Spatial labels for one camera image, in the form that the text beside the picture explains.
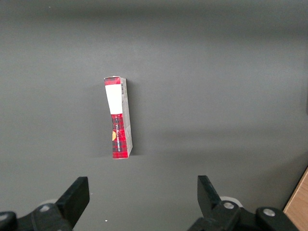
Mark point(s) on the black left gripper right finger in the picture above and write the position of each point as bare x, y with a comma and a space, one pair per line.
211, 199

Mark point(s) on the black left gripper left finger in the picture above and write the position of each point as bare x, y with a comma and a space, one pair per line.
69, 202

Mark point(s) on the light wooden board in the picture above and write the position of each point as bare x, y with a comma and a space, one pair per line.
298, 199

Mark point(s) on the red plaid cardboard box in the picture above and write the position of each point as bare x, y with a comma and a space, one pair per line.
119, 118

